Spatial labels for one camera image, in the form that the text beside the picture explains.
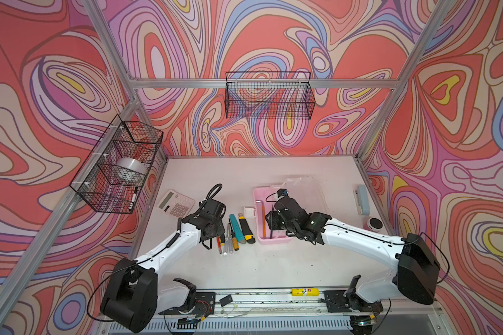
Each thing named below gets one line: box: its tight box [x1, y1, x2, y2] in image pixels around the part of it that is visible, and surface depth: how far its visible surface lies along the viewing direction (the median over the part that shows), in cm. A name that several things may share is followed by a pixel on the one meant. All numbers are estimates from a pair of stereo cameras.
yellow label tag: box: [291, 287, 320, 297], surface depth 76 cm
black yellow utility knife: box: [238, 212, 256, 245], surface depth 93 cm
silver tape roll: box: [116, 157, 149, 176], surface depth 75 cm
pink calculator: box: [156, 189, 196, 219], surface depth 100 cm
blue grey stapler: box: [353, 184, 371, 216], surface depth 100 cm
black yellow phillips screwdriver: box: [219, 233, 226, 249], surface depth 88 cm
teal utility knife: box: [229, 213, 247, 244], surface depth 92 cm
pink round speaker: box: [363, 217, 385, 233], surface depth 90 cm
